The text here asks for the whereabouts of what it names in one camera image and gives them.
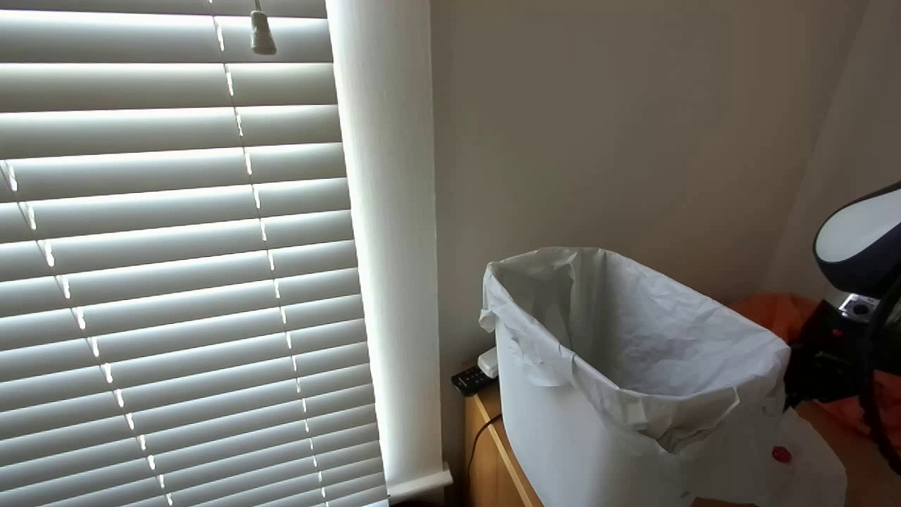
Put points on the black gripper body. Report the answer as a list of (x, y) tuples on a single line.
[(827, 360)]

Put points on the small red dice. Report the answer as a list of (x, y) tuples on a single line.
[(780, 455)]

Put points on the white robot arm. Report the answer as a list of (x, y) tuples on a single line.
[(860, 255)]

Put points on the orange towel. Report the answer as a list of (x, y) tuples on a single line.
[(786, 317)]

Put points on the white bin liner bag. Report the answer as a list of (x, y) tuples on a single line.
[(646, 351)]

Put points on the white trash bin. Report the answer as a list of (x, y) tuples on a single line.
[(584, 460)]

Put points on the white and black device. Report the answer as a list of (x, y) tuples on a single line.
[(487, 365)]

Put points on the black power adapter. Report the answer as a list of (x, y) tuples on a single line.
[(472, 382)]

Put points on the white window blinds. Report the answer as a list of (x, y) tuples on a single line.
[(180, 317)]

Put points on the blind cord pull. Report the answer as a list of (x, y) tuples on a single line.
[(259, 33)]

